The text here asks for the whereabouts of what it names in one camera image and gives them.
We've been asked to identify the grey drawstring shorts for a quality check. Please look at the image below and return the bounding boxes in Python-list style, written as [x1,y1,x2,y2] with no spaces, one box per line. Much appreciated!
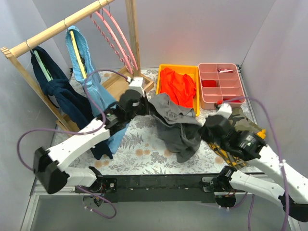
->
[149,93,202,163]

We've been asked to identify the yellow plastic tray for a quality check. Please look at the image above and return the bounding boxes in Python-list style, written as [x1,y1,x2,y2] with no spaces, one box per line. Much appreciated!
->
[156,64,200,116]

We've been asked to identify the pink wire hanger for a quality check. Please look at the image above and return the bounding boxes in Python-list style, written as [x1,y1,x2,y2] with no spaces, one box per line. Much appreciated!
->
[96,8,138,74]
[90,8,138,74]

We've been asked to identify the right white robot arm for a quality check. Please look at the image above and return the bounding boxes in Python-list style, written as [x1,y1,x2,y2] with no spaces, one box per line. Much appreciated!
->
[202,115,308,222]

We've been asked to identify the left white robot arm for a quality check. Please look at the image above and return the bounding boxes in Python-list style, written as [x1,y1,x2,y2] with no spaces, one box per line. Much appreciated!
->
[33,87,149,194]

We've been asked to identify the camouflage shorts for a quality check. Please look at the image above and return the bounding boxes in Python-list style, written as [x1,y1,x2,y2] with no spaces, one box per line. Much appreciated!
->
[207,107,266,169]

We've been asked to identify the orange shorts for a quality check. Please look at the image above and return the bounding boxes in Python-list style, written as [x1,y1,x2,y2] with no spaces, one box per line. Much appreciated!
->
[159,67,197,108]

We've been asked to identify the light blue shorts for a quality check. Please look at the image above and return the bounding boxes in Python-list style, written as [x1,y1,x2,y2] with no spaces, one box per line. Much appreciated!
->
[65,26,127,160]

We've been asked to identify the navy blue shorts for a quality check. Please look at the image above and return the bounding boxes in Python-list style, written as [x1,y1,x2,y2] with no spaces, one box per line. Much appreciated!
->
[30,45,114,160]

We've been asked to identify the pale green hanger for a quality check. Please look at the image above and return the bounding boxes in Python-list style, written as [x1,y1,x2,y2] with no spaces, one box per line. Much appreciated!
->
[33,51,53,82]

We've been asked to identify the yellow hanger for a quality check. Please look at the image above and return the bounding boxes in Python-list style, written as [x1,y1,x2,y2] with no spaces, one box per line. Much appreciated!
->
[69,30,87,79]

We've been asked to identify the red cloth lower compartment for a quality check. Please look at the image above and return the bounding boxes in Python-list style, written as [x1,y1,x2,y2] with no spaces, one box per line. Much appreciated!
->
[223,98,242,103]

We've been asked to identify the red cloth compartment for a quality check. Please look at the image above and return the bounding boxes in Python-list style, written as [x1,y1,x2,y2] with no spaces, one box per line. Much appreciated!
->
[201,79,218,88]
[223,98,242,103]

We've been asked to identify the red cloth middle compartment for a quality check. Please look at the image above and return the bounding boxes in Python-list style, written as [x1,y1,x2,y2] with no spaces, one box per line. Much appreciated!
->
[201,79,218,88]

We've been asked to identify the pink compartment organizer box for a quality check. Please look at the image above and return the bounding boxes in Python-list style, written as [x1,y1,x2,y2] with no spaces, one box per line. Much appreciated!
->
[198,63,246,110]

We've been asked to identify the floral table mat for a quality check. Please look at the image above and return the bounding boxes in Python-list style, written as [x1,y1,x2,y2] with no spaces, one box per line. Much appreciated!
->
[45,67,263,176]

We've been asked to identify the red white cloth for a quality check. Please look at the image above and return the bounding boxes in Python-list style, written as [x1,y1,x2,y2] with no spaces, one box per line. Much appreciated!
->
[218,68,233,73]

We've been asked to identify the wooden clothes rack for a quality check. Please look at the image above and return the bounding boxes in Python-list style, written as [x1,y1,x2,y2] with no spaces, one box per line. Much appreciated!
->
[0,0,155,136]

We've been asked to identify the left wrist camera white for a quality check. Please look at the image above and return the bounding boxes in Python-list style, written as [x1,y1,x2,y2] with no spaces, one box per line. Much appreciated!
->
[127,77,145,97]

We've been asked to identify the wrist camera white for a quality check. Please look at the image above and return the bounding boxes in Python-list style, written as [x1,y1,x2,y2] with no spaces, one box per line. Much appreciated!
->
[127,77,145,97]
[216,103,232,119]

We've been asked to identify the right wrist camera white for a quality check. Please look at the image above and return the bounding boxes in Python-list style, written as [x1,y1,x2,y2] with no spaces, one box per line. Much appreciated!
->
[216,103,232,119]

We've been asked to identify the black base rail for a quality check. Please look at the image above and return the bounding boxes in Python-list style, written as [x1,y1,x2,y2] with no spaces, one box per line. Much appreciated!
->
[74,174,246,209]

